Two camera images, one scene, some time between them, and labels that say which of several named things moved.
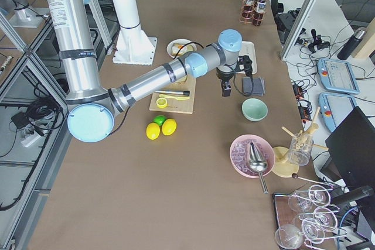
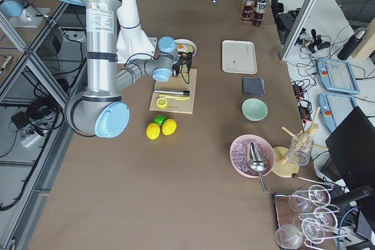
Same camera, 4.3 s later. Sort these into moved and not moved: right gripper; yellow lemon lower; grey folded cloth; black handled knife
Moved: right gripper
Not moved: yellow lemon lower; black handled knife; grey folded cloth
